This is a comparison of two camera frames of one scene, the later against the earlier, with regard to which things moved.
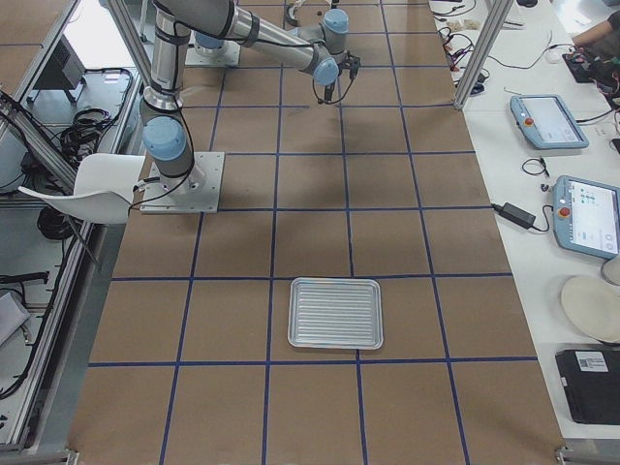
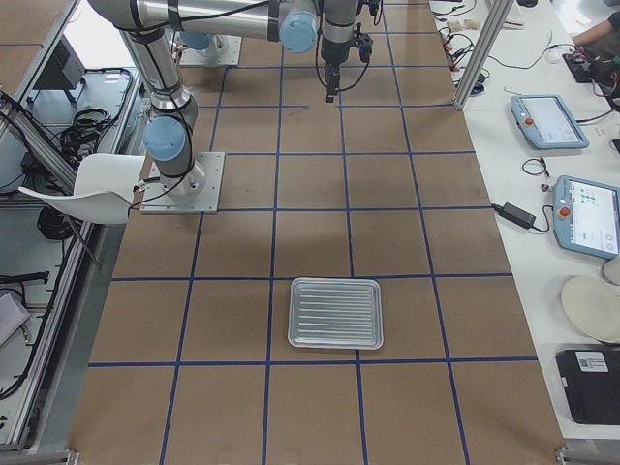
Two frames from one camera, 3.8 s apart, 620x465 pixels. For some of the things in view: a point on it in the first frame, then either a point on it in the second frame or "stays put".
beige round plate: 594,303 stays put
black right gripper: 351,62 → 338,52
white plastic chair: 104,190 stays put
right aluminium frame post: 492,26 stays put
